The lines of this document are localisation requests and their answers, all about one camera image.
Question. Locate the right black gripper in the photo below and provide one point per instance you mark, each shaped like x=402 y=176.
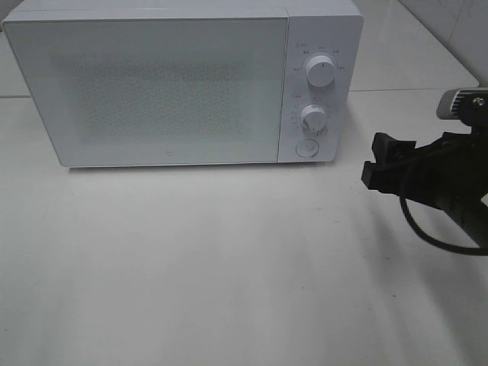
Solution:
x=448 y=176

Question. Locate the round door release button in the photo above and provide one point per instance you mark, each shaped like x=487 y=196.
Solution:
x=307 y=148

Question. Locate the white microwave knob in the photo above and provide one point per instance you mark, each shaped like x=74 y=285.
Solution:
x=313 y=118
x=320 y=70

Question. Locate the white microwave door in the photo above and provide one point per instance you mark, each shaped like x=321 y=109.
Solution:
x=123 y=93

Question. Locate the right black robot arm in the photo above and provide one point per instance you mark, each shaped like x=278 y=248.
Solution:
x=472 y=219

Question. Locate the white microwave oven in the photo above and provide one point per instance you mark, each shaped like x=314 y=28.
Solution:
x=332 y=28

